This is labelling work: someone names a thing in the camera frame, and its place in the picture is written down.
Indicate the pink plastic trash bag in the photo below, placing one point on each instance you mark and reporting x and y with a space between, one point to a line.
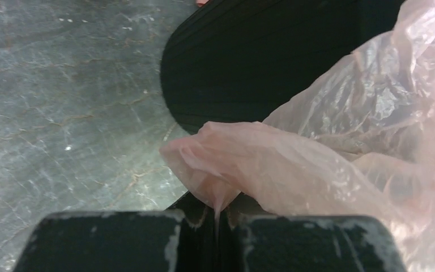
359 140

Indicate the black trash bin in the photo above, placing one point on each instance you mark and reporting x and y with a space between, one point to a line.
237 61

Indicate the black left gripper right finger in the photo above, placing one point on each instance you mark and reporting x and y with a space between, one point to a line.
251 239

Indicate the salmon pink cloth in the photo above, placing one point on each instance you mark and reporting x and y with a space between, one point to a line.
200 3

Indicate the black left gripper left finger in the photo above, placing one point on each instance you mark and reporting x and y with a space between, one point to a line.
179 238

